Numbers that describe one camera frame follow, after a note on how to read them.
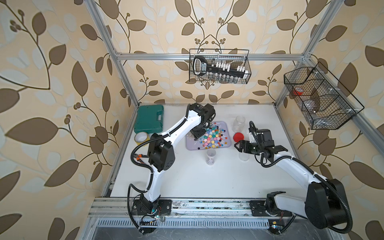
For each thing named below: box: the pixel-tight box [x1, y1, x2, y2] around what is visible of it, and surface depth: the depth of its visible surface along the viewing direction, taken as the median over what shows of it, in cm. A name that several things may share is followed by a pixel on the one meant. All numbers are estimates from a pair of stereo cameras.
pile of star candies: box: [199, 126, 220, 148], surface depth 101 cm
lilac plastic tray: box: [185, 121, 232, 151], surface depth 101 cm
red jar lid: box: [233, 132, 244, 143], surface depth 102 cm
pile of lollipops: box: [194, 122, 228, 149], surface depth 101 cm
